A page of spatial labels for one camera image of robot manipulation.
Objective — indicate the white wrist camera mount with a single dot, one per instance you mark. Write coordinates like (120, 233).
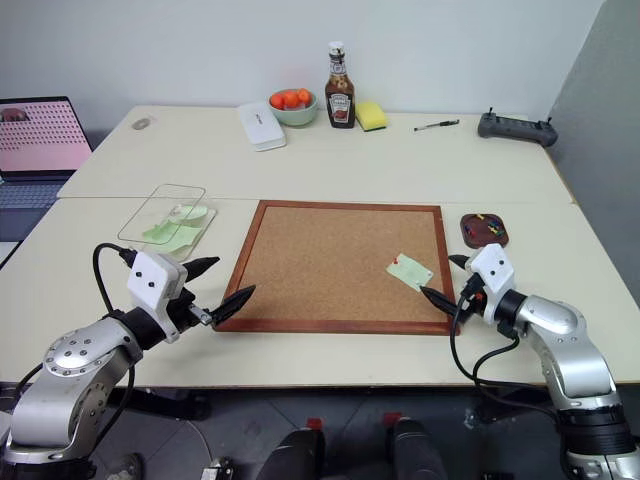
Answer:
(150, 280)
(492, 270)

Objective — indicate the grey shoe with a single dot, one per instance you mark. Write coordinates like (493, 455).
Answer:
(127, 467)

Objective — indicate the grey partition panel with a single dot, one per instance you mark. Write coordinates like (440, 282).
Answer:
(600, 150)

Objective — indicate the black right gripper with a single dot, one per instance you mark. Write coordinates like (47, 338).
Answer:
(472, 302)

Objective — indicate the dark rounded shape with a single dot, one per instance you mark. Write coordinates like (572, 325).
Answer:
(295, 455)
(417, 450)

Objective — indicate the black pen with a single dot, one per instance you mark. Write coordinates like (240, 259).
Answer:
(436, 125)

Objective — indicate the grey remote controller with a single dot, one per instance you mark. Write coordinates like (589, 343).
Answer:
(517, 129)

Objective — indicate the cork board with wooden frame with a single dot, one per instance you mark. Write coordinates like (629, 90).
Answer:
(325, 260)

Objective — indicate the flat green paper note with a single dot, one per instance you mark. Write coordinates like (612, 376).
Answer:
(170, 237)

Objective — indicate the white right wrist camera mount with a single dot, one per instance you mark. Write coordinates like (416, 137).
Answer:
(492, 270)

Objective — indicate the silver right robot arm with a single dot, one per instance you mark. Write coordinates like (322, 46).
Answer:
(575, 350)

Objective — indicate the open laptop with pink screen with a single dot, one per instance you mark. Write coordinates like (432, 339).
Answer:
(35, 135)

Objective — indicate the pale green bowl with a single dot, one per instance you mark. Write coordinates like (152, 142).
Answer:
(295, 116)

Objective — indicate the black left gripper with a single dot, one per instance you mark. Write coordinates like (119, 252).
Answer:
(182, 310)

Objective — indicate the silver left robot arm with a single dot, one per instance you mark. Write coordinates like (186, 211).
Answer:
(75, 370)

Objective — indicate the small grey disc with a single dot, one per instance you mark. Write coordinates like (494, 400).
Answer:
(143, 122)

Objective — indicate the yellow sponge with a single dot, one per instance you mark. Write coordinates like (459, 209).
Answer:
(371, 117)

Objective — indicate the clear glass tray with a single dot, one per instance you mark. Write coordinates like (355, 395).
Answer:
(150, 210)

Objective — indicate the white lidded box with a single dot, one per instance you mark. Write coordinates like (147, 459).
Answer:
(261, 127)

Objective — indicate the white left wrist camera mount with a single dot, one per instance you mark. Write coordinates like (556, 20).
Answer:
(150, 280)

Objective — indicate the orange fruit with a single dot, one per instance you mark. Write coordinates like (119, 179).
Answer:
(303, 95)
(278, 101)
(290, 96)

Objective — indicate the brown pin dish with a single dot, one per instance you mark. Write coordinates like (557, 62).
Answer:
(480, 239)

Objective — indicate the ketchup bottle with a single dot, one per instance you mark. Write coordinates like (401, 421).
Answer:
(340, 95)

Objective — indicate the black table frame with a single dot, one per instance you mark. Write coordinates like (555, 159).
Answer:
(165, 402)

